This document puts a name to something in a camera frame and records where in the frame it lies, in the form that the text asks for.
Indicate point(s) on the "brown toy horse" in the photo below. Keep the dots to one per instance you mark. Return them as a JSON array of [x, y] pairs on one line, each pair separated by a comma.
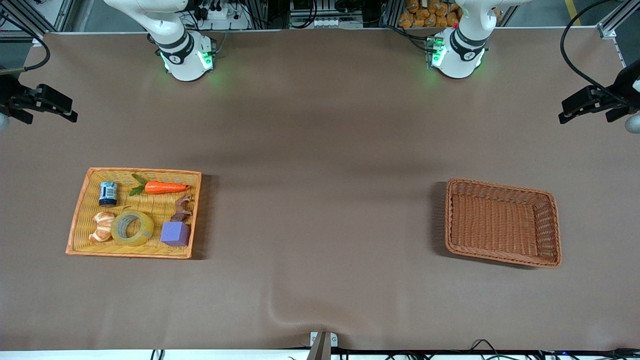
[[181, 214]]

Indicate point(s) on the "aluminium frame post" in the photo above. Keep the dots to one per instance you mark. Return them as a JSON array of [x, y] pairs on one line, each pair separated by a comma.
[[25, 20], [607, 30]]

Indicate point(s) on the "purple cube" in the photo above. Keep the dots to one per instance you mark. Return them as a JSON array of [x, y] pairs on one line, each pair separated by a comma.
[[175, 234]]

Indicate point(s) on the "white power strip with plugs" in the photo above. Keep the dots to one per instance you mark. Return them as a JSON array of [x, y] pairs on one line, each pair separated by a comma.
[[217, 14]]

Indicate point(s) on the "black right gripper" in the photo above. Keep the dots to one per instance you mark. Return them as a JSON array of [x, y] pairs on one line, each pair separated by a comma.
[[10, 91]]

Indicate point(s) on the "small blue can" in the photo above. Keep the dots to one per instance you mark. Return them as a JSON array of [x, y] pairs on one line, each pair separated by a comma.
[[107, 195]]

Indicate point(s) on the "bag of orange breads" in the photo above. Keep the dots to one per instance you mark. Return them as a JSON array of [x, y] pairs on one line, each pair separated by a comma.
[[425, 15]]

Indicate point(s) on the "toy croissant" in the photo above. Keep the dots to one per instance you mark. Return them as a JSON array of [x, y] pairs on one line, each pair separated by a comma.
[[102, 227]]

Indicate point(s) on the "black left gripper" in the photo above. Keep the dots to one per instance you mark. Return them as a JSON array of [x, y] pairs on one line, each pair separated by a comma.
[[621, 93]]

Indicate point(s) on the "metal table edge bracket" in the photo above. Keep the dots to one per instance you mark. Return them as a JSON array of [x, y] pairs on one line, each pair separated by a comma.
[[323, 345]]

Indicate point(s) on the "deep brown wicker basket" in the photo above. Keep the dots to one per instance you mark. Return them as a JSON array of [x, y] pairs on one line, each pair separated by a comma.
[[500, 225]]

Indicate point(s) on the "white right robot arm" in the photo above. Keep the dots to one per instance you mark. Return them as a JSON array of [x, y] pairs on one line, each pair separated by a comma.
[[185, 65]]

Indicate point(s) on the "orange toy carrot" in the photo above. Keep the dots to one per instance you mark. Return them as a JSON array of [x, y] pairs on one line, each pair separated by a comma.
[[165, 188]]

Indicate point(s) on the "flat yellow orange-rimmed wicker tray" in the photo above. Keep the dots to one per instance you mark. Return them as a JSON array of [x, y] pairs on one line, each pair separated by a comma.
[[150, 204]]

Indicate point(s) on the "long white socket strip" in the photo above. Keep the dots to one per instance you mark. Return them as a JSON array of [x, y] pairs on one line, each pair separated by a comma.
[[325, 22]]

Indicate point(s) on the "yellow clear tape roll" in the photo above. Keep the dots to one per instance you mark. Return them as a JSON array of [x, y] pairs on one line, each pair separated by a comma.
[[120, 235]]

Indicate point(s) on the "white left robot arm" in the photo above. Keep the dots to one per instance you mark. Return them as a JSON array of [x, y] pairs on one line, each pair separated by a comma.
[[460, 57]]

